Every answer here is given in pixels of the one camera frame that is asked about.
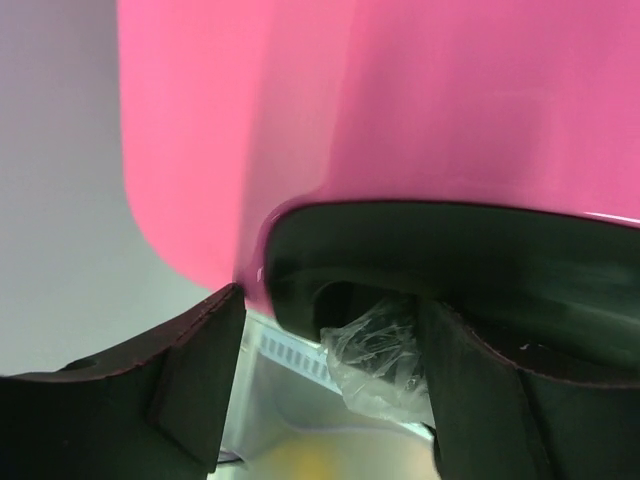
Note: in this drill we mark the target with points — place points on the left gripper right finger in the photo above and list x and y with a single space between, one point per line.
507 407

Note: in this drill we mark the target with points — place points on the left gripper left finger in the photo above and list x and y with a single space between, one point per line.
151 407

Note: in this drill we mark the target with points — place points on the pink hard-shell suitcase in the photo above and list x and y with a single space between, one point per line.
342 159

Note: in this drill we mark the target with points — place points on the aluminium rail frame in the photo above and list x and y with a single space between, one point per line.
286 419

